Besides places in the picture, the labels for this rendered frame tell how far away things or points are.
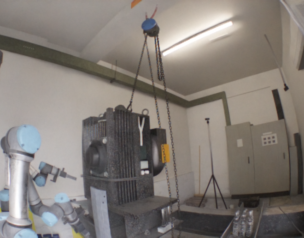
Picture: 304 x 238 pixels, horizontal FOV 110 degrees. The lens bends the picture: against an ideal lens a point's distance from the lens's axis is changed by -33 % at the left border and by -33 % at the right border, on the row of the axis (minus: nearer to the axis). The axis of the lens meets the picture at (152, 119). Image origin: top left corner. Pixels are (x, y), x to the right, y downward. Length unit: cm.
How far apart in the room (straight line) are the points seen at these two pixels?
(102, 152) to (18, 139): 65
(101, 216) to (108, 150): 45
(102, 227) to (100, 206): 14
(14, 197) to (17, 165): 13
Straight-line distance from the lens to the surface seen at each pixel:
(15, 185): 70
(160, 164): 140
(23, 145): 67
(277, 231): 162
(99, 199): 100
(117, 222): 137
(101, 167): 115
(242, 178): 381
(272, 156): 369
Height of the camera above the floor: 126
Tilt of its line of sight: 13 degrees up
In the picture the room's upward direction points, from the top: 4 degrees counter-clockwise
